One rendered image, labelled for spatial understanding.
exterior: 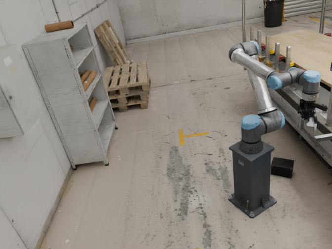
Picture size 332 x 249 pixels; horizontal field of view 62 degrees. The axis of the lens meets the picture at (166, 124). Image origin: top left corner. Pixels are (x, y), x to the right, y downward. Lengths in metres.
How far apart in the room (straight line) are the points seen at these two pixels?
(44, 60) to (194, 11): 6.75
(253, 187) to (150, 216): 0.98
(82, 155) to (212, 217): 1.71
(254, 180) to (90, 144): 1.90
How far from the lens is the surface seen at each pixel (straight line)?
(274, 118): 2.30
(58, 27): 3.48
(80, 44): 3.85
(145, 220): 2.72
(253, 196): 2.53
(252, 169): 2.33
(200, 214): 2.67
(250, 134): 2.22
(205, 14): 9.28
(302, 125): 3.44
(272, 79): 1.85
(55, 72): 3.07
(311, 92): 1.87
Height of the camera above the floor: 1.99
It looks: 29 degrees down
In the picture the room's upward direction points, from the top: 11 degrees counter-clockwise
